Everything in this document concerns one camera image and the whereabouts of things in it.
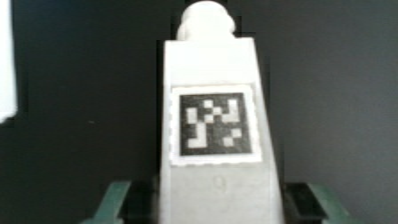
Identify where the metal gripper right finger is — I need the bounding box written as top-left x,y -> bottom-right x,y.
282,183 -> 355,224

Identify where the white table leg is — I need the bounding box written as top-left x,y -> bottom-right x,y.
158,1 -> 284,224

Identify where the white right fence bar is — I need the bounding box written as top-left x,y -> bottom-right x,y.
0,0 -> 18,124

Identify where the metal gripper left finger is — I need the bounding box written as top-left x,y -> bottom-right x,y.
82,181 -> 153,224

